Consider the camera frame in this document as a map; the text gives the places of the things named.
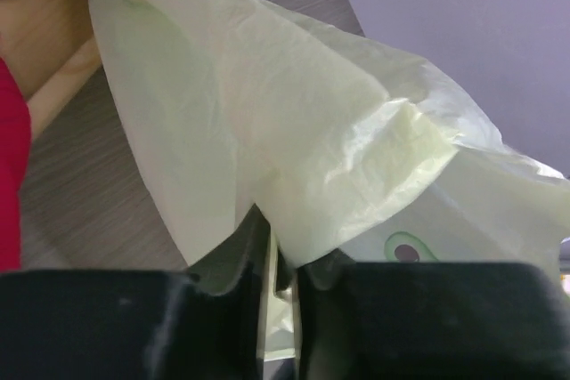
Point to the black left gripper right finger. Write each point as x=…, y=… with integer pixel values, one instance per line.
x=426, y=320

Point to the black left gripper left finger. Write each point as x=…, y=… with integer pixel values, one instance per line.
x=104, y=324

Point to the pale green plastic bag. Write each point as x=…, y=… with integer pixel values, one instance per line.
x=346, y=145

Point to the red folded cloth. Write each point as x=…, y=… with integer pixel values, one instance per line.
x=15, y=135

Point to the wooden clothes rack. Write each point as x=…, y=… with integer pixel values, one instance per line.
x=50, y=49

